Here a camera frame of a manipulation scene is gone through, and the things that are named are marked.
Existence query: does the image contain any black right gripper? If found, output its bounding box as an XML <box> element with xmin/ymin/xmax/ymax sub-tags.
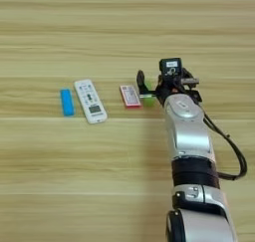
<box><xmin>135</xmin><ymin>68</ymin><xmax>203</xmax><ymax>107</ymax></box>

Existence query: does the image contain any white remote control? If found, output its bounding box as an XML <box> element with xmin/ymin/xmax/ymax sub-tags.
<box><xmin>73</xmin><ymin>79</ymin><xmax>109</xmax><ymax>125</ymax></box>

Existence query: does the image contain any black box with white label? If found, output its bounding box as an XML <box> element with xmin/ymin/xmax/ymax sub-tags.
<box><xmin>158</xmin><ymin>57</ymin><xmax>183</xmax><ymax>78</ymax></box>

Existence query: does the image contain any green rectangular block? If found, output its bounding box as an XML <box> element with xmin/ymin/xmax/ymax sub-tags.
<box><xmin>142</xmin><ymin>79</ymin><xmax>156</xmax><ymax>108</ymax></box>

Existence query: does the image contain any red and white card box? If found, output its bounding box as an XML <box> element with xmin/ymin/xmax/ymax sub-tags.
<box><xmin>119</xmin><ymin>84</ymin><xmax>143</xmax><ymax>110</ymax></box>

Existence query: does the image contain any blue rectangular block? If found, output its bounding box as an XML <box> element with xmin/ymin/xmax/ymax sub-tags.
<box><xmin>60</xmin><ymin>88</ymin><xmax>76</xmax><ymax>118</ymax></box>

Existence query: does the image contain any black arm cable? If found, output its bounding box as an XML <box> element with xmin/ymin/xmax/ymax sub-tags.
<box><xmin>202</xmin><ymin>113</ymin><xmax>248</xmax><ymax>181</ymax></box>

